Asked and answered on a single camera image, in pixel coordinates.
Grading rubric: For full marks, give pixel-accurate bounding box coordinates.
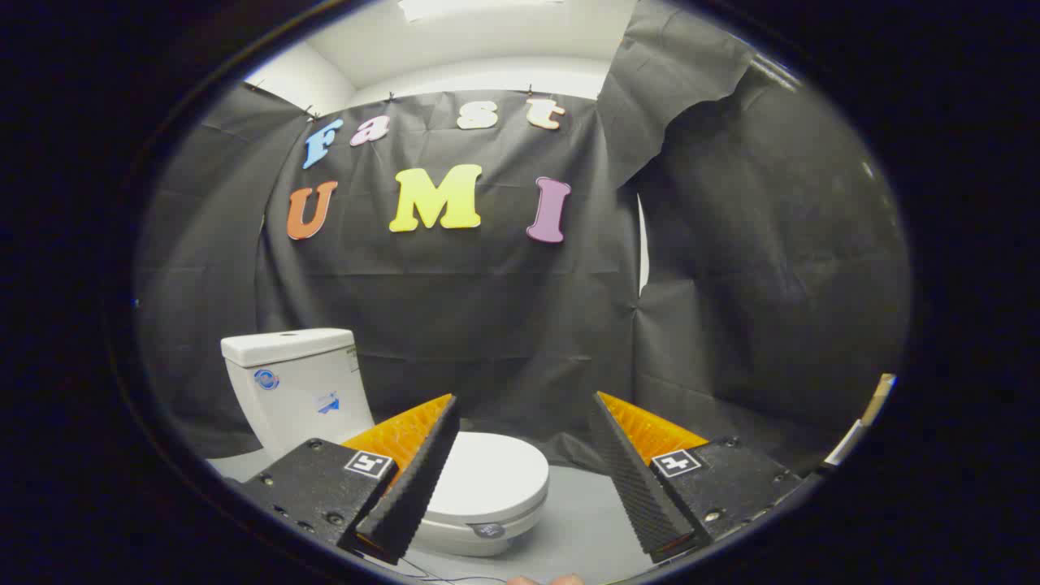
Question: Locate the beige board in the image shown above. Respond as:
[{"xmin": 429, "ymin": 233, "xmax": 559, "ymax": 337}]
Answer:
[{"xmin": 825, "ymin": 373, "xmax": 898, "ymax": 472}]

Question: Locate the black backdrop cloth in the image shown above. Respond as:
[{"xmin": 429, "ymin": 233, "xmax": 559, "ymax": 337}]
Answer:
[{"xmin": 134, "ymin": 0, "xmax": 911, "ymax": 480}]

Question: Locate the white toilet bowl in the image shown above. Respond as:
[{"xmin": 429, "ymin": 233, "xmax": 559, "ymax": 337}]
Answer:
[{"xmin": 409, "ymin": 496, "xmax": 547, "ymax": 558}]

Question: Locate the white ceiling light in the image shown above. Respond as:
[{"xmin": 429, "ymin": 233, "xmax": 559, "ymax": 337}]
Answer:
[{"xmin": 398, "ymin": 0, "xmax": 566, "ymax": 22}]

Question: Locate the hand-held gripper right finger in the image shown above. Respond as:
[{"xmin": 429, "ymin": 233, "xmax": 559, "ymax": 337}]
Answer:
[{"xmin": 588, "ymin": 392, "xmax": 803, "ymax": 564}]

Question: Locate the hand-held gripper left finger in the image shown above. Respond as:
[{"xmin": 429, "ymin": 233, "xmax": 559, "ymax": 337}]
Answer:
[{"xmin": 236, "ymin": 394, "xmax": 461, "ymax": 566}]

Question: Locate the thin black cable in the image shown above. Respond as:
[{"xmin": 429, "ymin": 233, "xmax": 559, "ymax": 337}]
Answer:
[{"xmin": 357, "ymin": 551, "xmax": 509, "ymax": 585}]

